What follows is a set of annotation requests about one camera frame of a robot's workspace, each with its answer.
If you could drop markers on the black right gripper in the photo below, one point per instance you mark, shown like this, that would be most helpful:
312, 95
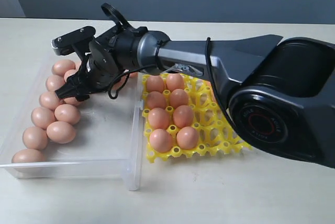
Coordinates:
89, 79

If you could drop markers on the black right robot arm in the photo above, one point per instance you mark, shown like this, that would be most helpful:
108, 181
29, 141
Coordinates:
277, 94

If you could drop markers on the clear plastic bin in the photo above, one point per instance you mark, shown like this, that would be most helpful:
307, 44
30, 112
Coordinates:
108, 136

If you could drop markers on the yellow plastic egg tray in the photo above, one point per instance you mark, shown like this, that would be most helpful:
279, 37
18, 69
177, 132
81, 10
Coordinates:
216, 135

